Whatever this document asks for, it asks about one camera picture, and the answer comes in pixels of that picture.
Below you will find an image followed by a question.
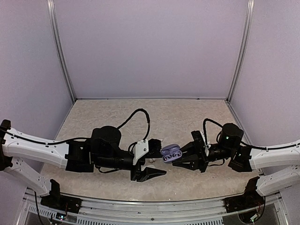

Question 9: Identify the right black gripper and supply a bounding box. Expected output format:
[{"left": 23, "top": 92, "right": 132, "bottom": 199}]
[{"left": 171, "top": 142, "right": 233, "bottom": 173}]

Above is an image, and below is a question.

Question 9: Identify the purple earbud charging case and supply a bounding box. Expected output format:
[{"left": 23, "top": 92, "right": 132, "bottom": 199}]
[{"left": 160, "top": 144, "right": 180, "bottom": 163}]

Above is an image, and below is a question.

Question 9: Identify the purple clip earbud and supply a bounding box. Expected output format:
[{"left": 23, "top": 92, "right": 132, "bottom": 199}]
[
  {"left": 163, "top": 154, "right": 172, "bottom": 161},
  {"left": 172, "top": 150, "right": 182, "bottom": 159}
]

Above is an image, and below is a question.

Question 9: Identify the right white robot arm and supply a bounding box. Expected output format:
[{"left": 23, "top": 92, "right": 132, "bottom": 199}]
[{"left": 172, "top": 123, "right": 300, "bottom": 208}]

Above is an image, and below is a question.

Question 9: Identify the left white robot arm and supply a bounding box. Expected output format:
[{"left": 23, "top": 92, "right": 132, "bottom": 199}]
[{"left": 0, "top": 120, "right": 166, "bottom": 209}]

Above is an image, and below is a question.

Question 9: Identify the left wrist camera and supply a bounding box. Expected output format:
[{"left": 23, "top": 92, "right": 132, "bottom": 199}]
[{"left": 133, "top": 139, "right": 160, "bottom": 165}]

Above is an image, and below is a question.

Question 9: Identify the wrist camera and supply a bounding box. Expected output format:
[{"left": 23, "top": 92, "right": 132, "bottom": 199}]
[
  {"left": 191, "top": 130, "right": 206, "bottom": 150},
  {"left": 133, "top": 139, "right": 160, "bottom": 165}
]

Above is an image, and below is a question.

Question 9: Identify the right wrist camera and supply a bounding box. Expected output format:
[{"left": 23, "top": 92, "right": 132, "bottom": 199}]
[{"left": 191, "top": 130, "right": 206, "bottom": 150}]

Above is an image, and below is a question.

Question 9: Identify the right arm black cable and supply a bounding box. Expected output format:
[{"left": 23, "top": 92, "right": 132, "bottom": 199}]
[{"left": 202, "top": 118, "right": 300, "bottom": 150}]

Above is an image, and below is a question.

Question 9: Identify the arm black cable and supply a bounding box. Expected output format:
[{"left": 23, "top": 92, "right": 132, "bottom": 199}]
[
  {"left": 0, "top": 108, "right": 150, "bottom": 146},
  {"left": 202, "top": 118, "right": 300, "bottom": 150}
]

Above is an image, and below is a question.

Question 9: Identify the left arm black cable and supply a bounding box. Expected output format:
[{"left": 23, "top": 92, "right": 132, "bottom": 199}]
[{"left": 0, "top": 108, "right": 150, "bottom": 146}]

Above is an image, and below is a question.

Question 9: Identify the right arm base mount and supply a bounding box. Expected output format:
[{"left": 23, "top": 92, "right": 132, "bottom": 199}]
[{"left": 224, "top": 177, "right": 265, "bottom": 213}]

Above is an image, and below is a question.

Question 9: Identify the aluminium front rail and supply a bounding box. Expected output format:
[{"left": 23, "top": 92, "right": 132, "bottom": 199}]
[{"left": 16, "top": 186, "right": 291, "bottom": 225}]

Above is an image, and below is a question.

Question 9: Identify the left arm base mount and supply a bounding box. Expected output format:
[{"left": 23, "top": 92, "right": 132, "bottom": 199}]
[{"left": 40, "top": 179, "right": 82, "bottom": 214}]

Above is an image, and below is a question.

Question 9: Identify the right aluminium corner post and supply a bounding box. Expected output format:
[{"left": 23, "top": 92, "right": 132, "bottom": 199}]
[{"left": 226, "top": 0, "right": 255, "bottom": 105}]

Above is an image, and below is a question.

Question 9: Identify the aluminium corner post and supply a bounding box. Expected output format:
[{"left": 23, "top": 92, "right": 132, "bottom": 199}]
[
  {"left": 46, "top": 0, "right": 77, "bottom": 104},
  {"left": 226, "top": 0, "right": 255, "bottom": 105}
]

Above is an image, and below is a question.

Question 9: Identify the left aluminium corner post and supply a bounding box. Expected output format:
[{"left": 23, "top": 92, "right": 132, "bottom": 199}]
[{"left": 46, "top": 0, "right": 77, "bottom": 104}]

